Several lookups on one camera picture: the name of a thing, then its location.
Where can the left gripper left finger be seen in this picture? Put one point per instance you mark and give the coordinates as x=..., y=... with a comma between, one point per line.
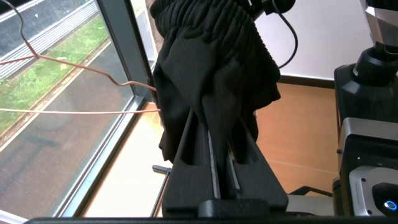
x=192, y=183

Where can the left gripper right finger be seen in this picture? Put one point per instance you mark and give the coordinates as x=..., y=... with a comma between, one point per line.
x=258, y=186

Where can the black shorts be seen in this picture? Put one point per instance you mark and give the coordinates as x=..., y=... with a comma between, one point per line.
x=211, y=62

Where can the pink clothes hanger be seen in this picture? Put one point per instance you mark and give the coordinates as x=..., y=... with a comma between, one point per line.
x=77, y=112

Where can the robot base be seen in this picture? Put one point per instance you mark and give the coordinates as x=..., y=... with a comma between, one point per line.
x=367, y=102

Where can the black clothes rack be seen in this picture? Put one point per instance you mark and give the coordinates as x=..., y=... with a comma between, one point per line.
x=161, y=169

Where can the beige curtain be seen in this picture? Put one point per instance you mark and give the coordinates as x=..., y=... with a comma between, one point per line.
x=152, y=25

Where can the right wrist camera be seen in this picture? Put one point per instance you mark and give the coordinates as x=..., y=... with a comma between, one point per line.
x=280, y=6

